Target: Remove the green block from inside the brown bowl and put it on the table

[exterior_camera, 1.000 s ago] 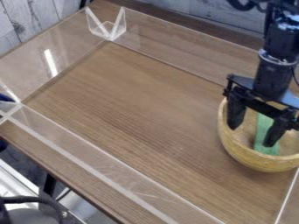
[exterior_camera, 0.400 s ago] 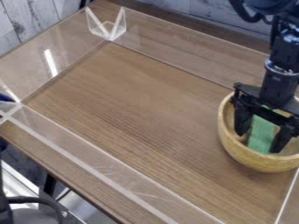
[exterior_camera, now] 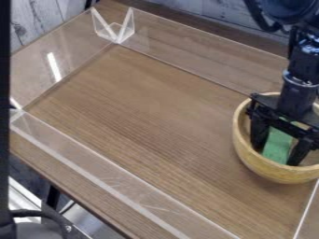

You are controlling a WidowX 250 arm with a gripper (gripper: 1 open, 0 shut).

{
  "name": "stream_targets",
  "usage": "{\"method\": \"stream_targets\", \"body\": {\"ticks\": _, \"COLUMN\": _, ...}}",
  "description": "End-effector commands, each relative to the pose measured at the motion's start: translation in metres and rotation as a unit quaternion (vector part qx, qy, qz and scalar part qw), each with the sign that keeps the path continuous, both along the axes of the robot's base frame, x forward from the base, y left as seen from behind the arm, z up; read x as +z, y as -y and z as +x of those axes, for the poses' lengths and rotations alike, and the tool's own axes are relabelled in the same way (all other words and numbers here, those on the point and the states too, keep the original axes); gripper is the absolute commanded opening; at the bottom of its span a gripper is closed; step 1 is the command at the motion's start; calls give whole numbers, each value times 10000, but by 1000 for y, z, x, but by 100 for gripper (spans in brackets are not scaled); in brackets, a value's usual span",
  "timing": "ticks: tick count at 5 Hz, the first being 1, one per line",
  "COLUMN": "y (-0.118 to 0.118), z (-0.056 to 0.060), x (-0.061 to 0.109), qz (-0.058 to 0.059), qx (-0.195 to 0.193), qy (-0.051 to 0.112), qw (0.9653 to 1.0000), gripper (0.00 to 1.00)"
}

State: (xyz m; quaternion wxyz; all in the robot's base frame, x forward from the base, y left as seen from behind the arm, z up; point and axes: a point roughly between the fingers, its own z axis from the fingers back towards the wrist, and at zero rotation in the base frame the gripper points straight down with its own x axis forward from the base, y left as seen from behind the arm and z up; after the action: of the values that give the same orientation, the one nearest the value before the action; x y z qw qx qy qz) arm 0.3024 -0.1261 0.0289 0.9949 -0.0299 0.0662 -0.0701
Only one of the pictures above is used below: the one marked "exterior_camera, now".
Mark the brown wooden bowl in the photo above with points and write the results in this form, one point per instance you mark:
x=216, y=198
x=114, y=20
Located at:
x=272, y=170

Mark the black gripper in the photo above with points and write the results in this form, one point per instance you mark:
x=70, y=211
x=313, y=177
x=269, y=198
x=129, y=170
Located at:
x=289, y=111

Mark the black table leg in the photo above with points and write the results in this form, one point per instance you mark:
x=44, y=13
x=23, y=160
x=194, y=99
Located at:
x=54, y=197

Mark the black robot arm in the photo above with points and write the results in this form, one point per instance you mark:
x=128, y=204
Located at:
x=273, y=15

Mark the clear acrylic tray wall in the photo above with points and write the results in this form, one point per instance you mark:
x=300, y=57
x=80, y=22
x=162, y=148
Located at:
x=126, y=125

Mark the clear acrylic corner bracket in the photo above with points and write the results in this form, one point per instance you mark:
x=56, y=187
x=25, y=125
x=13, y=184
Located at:
x=116, y=32

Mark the green rectangular block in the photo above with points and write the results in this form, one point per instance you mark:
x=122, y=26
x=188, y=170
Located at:
x=277, y=149

